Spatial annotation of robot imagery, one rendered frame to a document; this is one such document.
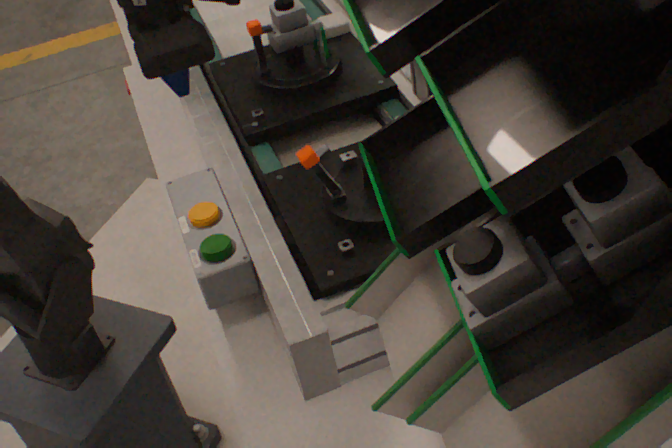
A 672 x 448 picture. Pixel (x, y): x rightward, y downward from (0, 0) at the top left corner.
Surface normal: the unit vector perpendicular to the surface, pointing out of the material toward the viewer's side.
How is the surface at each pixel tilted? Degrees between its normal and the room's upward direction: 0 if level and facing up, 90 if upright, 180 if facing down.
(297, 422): 0
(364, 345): 90
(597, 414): 45
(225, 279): 90
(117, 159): 0
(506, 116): 25
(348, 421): 0
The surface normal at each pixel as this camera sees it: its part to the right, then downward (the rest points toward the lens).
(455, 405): 0.18, 0.61
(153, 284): -0.14, -0.76
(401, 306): -0.79, -0.37
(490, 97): -0.55, -0.59
